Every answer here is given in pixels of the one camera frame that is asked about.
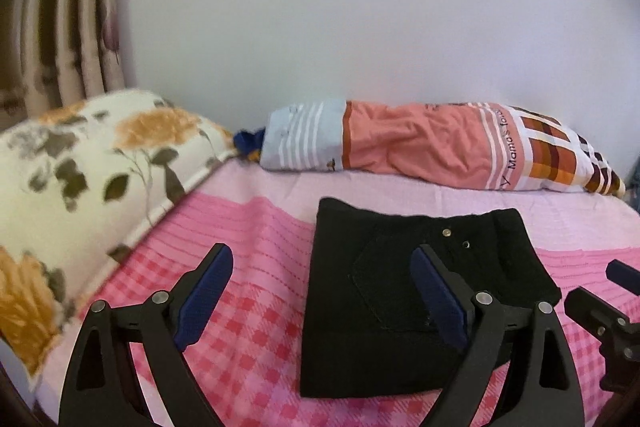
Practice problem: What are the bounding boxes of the black pants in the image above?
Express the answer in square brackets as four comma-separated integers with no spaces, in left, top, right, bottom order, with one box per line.
[299,197,561,399]

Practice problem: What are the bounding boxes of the blue jeans pile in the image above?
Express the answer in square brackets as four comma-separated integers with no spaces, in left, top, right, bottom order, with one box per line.
[624,165,640,212]

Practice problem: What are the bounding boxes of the pink checked bed sheet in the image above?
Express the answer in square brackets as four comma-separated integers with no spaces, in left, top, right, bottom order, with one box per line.
[34,156,640,427]

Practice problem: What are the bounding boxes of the orange striped bolster pillow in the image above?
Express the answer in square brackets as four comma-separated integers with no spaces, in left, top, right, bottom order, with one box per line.
[233,100,626,197]

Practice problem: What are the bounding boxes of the floral white pillow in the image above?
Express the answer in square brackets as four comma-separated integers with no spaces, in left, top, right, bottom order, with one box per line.
[1,90,235,377]

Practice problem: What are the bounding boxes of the beige floral curtain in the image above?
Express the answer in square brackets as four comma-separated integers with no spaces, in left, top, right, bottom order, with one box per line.
[1,0,126,129]

